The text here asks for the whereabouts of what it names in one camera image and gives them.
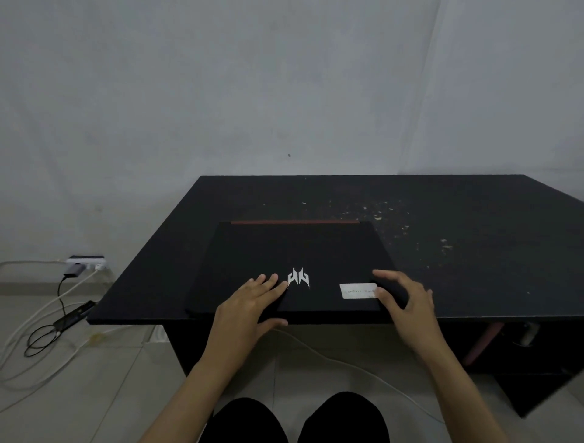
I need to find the person's left hand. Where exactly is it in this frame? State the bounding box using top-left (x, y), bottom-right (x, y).
top-left (204, 273), bottom-right (289, 366)

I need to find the person's right hand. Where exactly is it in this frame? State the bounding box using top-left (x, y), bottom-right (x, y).
top-left (372, 269), bottom-right (451, 362)

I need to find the black laptop with white logo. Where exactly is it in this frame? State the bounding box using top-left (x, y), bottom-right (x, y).
top-left (185, 220), bottom-right (409, 326)

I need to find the person's right forearm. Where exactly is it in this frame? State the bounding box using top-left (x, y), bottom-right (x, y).
top-left (413, 342), bottom-right (518, 443)

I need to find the person's left forearm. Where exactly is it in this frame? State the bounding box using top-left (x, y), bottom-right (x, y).
top-left (135, 348), bottom-right (258, 443)

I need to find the person's left leg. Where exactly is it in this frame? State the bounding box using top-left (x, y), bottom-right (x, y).
top-left (211, 397), bottom-right (291, 443)

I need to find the person's leg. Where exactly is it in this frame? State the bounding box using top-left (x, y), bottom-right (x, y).
top-left (211, 397), bottom-right (291, 443)
top-left (297, 391), bottom-right (391, 443)

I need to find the black desk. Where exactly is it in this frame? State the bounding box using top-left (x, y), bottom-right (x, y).
top-left (86, 175), bottom-right (584, 419)

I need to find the red stick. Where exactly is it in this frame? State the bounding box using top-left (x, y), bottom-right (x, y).
top-left (464, 322), bottom-right (505, 367)

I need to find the person's right leg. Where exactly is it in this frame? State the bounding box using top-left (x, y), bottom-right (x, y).
top-left (297, 391), bottom-right (391, 443)

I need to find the white round object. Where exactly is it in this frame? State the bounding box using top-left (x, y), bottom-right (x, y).
top-left (518, 321), bottom-right (541, 347)

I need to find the white power strip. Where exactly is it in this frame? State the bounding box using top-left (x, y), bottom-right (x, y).
top-left (67, 256), bottom-right (106, 270)

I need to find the thin white cable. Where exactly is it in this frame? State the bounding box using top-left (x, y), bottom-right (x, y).
top-left (273, 328), bottom-right (445, 424)

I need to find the white charging cable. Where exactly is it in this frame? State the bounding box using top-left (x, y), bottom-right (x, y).
top-left (0, 268), bottom-right (112, 403)

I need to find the black cable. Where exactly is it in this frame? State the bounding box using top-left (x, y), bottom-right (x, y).
top-left (24, 275), bottom-right (69, 358)

